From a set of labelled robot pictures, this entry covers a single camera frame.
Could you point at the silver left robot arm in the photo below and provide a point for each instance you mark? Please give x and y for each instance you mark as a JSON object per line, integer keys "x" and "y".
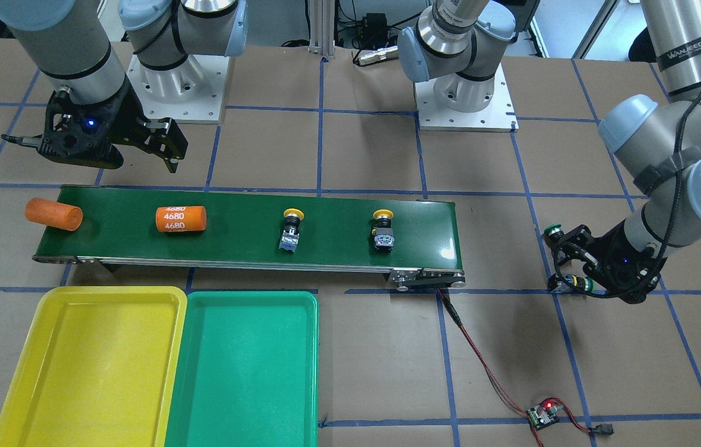
{"x": 461, "y": 43}

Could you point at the green conveyor belt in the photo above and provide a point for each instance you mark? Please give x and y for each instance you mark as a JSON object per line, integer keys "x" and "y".
{"x": 243, "y": 231}

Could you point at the small motor controller board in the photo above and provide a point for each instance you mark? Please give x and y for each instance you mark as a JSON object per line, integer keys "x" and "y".
{"x": 544, "y": 414}

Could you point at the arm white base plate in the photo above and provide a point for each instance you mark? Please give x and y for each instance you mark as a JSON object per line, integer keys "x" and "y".
{"x": 452, "y": 103}
{"x": 192, "y": 93}

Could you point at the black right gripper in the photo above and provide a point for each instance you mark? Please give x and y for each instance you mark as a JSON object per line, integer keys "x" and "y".
{"x": 128, "y": 121}

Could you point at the aluminium frame post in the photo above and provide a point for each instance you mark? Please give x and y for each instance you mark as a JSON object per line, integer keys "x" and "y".
{"x": 322, "y": 25}

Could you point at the green plastic tray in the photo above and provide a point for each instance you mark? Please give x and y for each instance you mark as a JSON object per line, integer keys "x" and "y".
{"x": 248, "y": 370}

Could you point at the yellow push button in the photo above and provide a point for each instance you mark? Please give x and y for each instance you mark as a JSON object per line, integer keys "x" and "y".
{"x": 292, "y": 219}
{"x": 382, "y": 232}

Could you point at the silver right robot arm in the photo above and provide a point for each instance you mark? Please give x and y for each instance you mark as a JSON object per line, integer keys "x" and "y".
{"x": 68, "y": 44}

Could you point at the green push button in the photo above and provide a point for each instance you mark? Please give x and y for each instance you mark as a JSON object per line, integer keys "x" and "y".
{"x": 574, "y": 284}
{"x": 552, "y": 235}

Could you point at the yellow plastic tray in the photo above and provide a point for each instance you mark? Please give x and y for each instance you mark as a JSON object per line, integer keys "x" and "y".
{"x": 97, "y": 368}

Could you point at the plain orange cylinder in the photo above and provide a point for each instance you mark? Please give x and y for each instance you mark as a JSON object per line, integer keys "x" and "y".
{"x": 54, "y": 214}

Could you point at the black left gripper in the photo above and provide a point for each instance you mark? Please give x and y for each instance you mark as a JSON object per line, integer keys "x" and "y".
{"x": 612, "y": 249}

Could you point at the orange cylinder with 4680 print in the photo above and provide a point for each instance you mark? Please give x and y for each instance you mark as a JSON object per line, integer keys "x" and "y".
{"x": 192, "y": 218}

